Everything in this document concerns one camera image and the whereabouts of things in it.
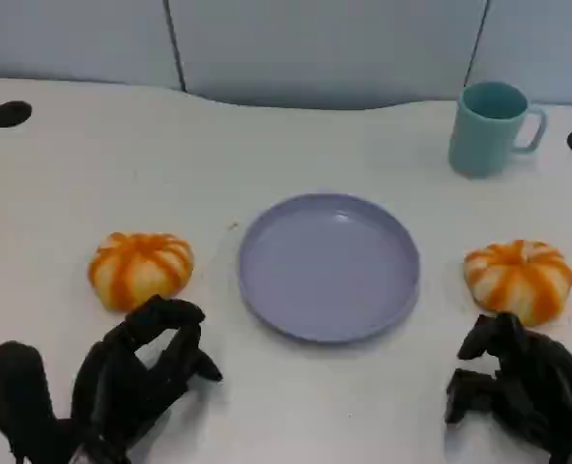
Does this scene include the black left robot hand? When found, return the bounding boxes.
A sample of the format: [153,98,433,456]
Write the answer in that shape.
[71,293,223,464]

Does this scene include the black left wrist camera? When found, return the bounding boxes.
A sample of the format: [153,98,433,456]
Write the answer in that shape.
[0,340,60,461]

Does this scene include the pale green mug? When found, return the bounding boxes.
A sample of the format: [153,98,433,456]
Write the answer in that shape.
[448,80,549,180]

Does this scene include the orange white toy bread roll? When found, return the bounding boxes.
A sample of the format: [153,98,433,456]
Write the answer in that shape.
[87,231,195,312]
[463,239,572,327]

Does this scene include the grey partition panel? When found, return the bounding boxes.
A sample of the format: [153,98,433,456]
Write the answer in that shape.
[469,0,572,106]
[0,0,184,92]
[166,0,488,110]

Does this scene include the lilac plate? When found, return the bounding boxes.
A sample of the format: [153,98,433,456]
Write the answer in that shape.
[237,192,421,344]

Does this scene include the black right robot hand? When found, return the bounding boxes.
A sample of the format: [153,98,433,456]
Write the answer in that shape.
[443,311,572,464]

